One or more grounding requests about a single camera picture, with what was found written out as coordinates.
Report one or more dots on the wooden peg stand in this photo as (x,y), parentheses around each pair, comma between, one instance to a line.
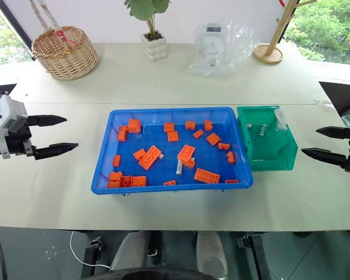
(269,54)

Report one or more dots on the white bubble plant pot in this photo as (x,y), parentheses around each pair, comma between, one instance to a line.
(154,48)

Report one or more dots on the clear plastic bag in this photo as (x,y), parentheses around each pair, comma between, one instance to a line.
(242,41)

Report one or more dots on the clear label holder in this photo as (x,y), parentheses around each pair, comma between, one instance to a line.
(280,119)

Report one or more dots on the grey rounded shape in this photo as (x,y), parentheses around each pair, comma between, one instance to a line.
(211,253)
(128,251)

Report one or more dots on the white boxed device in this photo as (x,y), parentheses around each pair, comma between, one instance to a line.
(211,43)

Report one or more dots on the green plastic bin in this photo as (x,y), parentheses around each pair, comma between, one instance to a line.
(272,159)

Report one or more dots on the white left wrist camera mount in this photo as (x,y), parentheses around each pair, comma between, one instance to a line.
(6,113)

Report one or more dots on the blue plastic tray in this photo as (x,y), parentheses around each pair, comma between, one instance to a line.
(128,169)

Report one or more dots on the black rounded shape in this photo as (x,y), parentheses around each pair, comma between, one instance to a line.
(157,274)

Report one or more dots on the black table leg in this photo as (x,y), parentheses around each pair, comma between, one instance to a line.
(90,256)
(255,251)

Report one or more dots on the woven wicker basket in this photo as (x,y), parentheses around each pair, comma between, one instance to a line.
(65,61)

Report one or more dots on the tall orange cube block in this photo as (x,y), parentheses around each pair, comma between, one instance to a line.
(134,126)

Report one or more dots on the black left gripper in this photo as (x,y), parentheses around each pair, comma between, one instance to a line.
(17,141)

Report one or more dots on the green leafy plant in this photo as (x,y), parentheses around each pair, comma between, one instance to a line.
(146,8)

